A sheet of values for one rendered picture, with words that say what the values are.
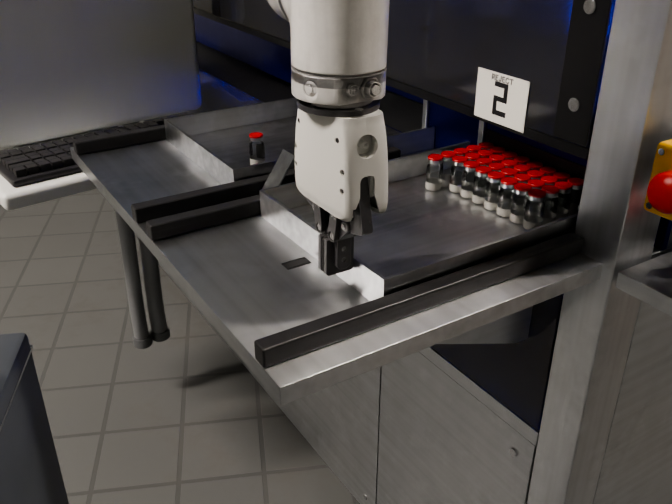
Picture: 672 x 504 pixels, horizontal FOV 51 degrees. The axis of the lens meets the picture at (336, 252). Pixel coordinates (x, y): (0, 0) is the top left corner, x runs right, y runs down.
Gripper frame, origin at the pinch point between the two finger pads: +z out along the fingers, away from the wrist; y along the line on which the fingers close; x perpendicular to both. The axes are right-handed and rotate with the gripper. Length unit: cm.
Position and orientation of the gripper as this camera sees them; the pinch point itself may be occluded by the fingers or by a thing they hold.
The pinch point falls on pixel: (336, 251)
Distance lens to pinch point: 70.4
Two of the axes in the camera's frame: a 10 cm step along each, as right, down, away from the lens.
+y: -5.3, -4.0, 7.5
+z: -0.1, 8.9, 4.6
